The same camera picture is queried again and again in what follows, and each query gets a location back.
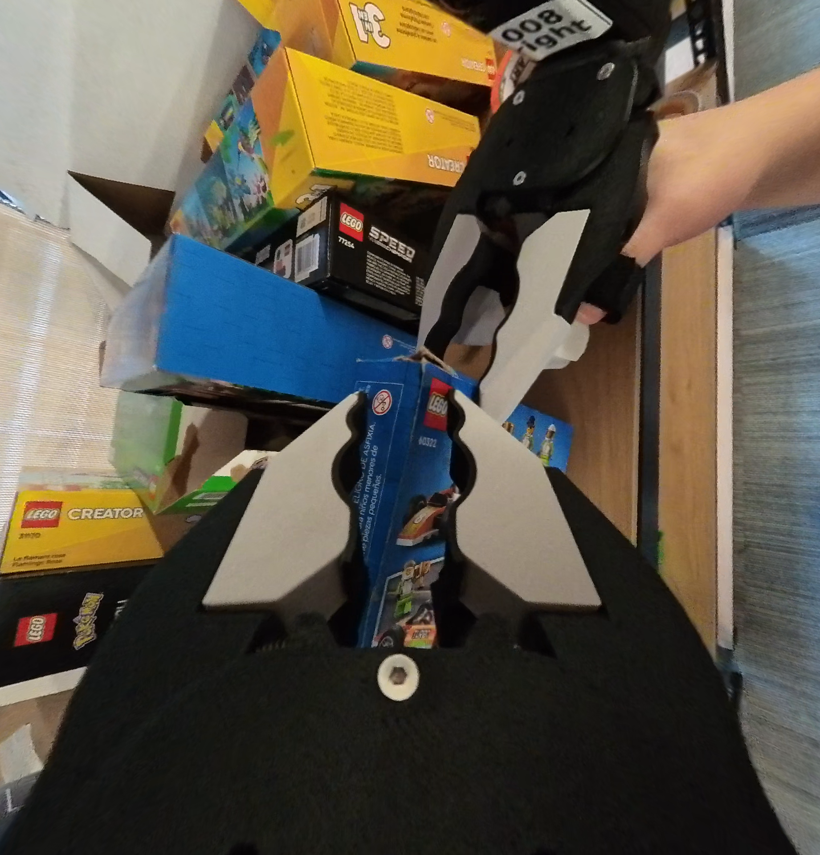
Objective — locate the dark wooden shelf board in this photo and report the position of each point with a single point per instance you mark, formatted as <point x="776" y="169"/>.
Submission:
<point x="597" y="428"/>

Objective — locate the green white toy box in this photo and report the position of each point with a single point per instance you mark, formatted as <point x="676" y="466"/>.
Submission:
<point x="149" y="448"/>

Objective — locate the small blue toy box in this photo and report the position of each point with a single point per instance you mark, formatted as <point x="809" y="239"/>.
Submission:
<point x="403" y="441"/>

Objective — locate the large blue toy box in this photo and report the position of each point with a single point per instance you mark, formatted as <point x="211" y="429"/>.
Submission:
<point x="250" y="321"/>

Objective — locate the dark blue toy box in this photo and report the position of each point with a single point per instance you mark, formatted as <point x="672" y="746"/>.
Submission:
<point x="49" y="621"/>

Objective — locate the translucent plastic sheet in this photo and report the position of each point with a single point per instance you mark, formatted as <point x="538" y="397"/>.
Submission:
<point x="36" y="361"/>

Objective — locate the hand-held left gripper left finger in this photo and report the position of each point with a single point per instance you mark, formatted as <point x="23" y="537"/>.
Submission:
<point x="276" y="535"/>

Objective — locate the small black toy box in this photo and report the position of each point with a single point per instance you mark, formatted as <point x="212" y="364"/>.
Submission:
<point x="370" y="254"/>

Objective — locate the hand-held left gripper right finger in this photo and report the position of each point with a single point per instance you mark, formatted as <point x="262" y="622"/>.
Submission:
<point x="530" y="535"/>

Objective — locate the person's right hand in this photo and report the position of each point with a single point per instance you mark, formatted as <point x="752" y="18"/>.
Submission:
<point x="684" y="181"/>

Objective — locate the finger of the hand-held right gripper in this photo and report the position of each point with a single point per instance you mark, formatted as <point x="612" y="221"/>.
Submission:
<point x="537" y="294"/>
<point x="453" y="281"/>

